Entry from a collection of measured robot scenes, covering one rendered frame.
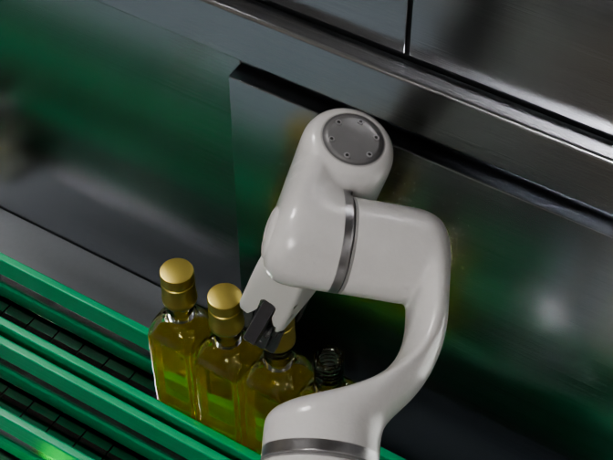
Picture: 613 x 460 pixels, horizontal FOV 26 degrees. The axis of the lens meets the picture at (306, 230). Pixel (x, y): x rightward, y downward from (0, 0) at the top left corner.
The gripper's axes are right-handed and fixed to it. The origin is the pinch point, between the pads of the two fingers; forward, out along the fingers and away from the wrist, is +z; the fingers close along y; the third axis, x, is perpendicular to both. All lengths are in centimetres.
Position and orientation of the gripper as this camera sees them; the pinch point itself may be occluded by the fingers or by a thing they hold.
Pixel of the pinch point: (277, 318)
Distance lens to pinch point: 126.1
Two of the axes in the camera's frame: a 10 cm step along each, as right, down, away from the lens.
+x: 8.2, 5.5, -1.4
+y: -5.2, 6.4, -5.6
